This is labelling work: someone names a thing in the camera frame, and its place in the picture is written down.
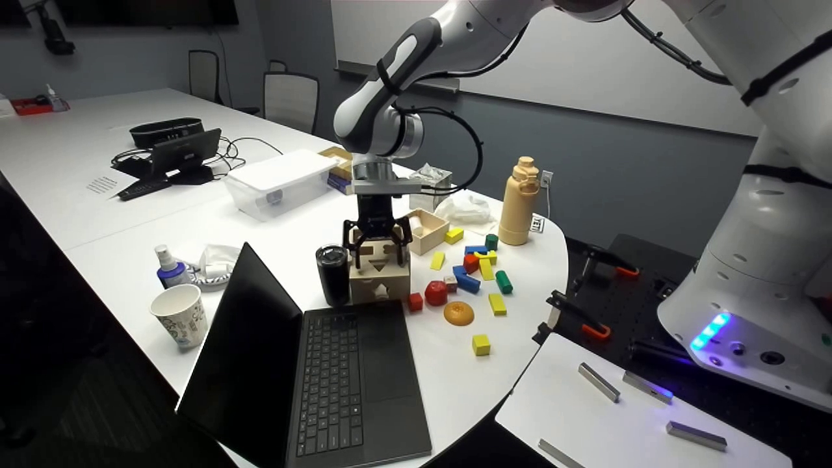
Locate wooden lid with shape holes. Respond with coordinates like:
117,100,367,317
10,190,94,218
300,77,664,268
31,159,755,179
352,240,411,281

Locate black tumbler cup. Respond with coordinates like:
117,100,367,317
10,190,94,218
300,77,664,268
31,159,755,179
315,246,355,311

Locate orange and black clamp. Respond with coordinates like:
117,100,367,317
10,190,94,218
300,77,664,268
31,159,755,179
547,292,614,344
577,243,646,281

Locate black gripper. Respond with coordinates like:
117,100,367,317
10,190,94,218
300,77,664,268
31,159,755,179
342,194,417,272

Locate orange wooden disc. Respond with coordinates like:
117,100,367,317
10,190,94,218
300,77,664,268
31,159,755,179
442,300,480,331

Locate white paper cup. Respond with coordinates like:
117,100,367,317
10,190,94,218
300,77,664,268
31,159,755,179
148,285,212,354

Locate white wall whiteboard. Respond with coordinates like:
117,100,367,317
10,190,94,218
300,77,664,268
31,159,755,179
329,0,766,142

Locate black oval case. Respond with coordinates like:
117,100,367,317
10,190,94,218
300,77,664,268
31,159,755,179
129,114,207,151

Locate wooden shape sorting box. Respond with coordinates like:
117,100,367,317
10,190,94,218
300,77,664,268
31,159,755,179
346,240,417,311

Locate crumpled white plastic sheet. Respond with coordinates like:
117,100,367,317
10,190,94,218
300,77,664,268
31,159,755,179
432,190,499,229

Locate red round wooden block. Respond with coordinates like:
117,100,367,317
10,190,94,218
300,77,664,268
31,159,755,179
421,279,452,311

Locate black cables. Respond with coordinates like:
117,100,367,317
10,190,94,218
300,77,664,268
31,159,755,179
207,135,286,177

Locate white board sheet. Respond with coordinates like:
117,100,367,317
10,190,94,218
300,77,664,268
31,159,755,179
493,334,796,468

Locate small open wooden box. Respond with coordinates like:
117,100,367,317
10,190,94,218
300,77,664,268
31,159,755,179
407,209,452,257

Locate black laptop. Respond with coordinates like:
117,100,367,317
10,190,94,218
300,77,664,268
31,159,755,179
174,243,435,468

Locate grey metal bar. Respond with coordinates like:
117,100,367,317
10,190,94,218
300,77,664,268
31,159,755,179
623,370,677,409
664,420,731,456
576,360,625,406

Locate black wall screen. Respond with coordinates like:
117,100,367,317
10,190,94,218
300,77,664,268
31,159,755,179
49,0,242,30

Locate blue wooden cylinder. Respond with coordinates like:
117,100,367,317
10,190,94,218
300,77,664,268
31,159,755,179
450,263,485,298

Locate red tray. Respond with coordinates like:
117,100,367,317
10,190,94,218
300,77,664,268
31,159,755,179
9,92,73,120

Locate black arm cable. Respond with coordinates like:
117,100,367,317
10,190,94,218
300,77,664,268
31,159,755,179
374,0,738,194

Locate tan water bottle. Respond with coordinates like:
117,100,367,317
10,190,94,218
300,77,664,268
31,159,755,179
498,153,545,250

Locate clear plastic container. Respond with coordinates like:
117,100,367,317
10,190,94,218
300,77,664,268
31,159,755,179
222,148,339,225

